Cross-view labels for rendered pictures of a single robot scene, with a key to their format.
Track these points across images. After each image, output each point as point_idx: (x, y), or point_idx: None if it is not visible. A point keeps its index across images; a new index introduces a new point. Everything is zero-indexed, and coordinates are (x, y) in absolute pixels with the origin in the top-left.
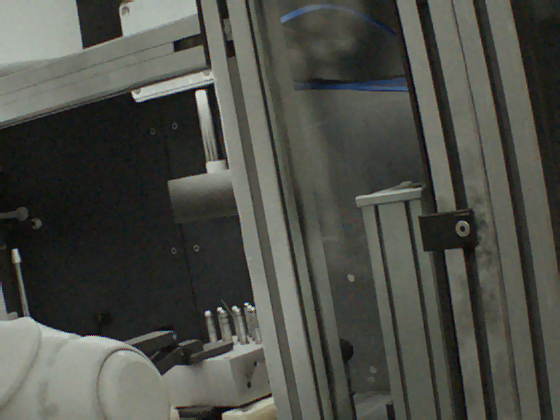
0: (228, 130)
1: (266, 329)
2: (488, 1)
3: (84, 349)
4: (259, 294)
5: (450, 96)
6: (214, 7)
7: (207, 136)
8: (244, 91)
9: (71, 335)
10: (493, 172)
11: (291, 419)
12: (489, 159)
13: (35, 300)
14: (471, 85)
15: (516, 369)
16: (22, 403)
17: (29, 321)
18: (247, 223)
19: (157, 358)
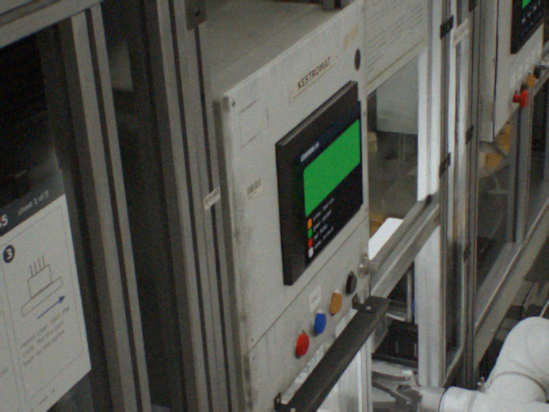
0: (440, 248)
1: (440, 317)
2: (476, 174)
3: (546, 320)
4: (440, 305)
5: (470, 208)
6: (442, 200)
7: None
8: (444, 230)
9: (531, 324)
10: (472, 228)
11: (441, 348)
12: (472, 225)
13: None
14: (472, 203)
15: (470, 287)
16: None
17: (540, 324)
18: (440, 280)
19: (373, 377)
